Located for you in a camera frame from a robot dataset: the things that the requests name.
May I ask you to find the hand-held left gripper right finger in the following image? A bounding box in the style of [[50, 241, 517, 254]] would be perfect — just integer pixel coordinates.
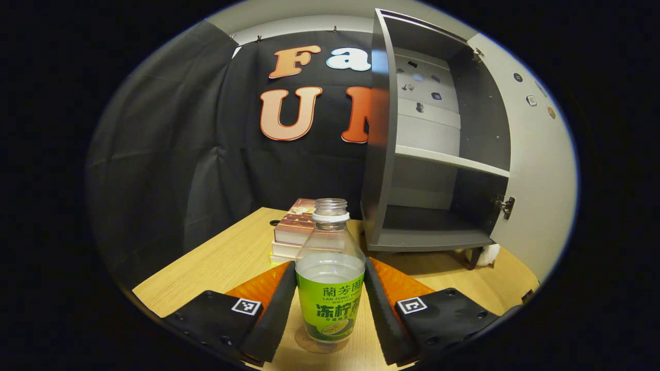
[[364, 257, 522, 367]]

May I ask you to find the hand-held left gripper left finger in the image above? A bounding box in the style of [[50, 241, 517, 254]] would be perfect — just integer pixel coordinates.
[[163, 260, 298, 367]]

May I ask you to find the round brown coaster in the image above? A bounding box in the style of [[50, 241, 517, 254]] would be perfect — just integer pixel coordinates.
[[294, 325, 350, 355]]

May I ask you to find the green label clear bottle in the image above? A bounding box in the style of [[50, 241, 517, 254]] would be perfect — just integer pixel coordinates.
[[295, 198, 367, 343]]

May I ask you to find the dark grey cabinet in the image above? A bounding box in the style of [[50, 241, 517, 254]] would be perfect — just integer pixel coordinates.
[[360, 8, 512, 271]]

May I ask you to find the white cabinet shelf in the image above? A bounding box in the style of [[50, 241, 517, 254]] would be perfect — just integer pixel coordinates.
[[394, 145, 511, 178]]

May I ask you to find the white cover book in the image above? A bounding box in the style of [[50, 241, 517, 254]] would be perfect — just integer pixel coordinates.
[[271, 240, 305, 259]]

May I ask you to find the brown cover book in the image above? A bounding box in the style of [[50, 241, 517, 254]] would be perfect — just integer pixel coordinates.
[[273, 198, 318, 246]]

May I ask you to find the white plush toy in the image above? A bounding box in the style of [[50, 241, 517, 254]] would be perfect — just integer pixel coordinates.
[[465, 243, 501, 267]]

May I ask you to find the black backdrop cloth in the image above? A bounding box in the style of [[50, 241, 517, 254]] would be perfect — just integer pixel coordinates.
[[85, 21, 374, 289]]

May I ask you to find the row of black cloth clips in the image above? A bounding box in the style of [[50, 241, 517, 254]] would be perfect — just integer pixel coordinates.
[[228, 25, 339, 44]]

